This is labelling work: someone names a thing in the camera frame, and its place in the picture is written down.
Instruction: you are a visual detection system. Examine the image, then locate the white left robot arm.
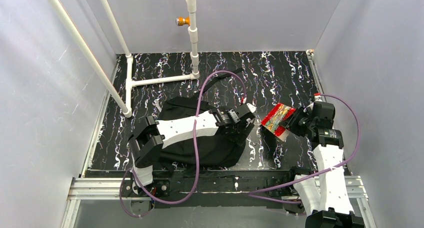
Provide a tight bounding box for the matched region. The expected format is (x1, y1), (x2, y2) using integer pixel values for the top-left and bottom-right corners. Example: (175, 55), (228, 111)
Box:
(128, 103), (257, 186)

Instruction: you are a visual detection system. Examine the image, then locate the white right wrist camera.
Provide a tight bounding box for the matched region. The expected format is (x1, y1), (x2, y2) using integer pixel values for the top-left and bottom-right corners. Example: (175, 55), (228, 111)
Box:
(306, 93), (323, 111)

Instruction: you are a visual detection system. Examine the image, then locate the orange knob on pipe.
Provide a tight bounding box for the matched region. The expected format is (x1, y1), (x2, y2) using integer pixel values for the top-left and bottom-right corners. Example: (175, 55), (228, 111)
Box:
(175, 16), (190, 26)

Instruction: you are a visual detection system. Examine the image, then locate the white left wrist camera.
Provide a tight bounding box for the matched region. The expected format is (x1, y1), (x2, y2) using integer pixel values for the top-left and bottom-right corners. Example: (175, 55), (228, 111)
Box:
(246, 103), (257, 113)

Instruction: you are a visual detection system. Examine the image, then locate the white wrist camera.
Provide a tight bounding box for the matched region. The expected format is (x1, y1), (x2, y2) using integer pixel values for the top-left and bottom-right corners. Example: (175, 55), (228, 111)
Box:
(306, 93), (323, 111)
(246, 103), (257, 113)

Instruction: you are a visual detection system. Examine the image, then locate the red colourful cover book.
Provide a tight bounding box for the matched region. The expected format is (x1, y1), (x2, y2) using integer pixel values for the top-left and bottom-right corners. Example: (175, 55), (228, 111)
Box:
(261, 103), (296, 141)

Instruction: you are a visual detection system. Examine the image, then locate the black student backpack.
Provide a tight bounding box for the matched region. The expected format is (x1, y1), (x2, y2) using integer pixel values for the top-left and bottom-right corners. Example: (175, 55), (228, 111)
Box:
(158, 68), (247, 167)

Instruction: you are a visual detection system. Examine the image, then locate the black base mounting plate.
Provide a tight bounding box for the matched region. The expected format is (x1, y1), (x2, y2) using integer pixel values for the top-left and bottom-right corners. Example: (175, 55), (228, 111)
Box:
(119, 168), (299, 210)

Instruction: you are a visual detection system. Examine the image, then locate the aluminium rail frame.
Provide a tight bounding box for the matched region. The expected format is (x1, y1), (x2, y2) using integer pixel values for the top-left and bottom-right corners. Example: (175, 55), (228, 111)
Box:
(70, 51), (376, 228)

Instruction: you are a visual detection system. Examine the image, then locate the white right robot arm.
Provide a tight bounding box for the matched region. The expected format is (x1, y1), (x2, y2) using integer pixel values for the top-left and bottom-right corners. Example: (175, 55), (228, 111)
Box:
(282, 99), (365, 228)

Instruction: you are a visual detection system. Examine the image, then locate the white PVC pipe frame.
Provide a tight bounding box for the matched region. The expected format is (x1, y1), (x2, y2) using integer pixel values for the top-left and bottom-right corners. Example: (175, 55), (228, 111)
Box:
(47, 0), (200, 118)

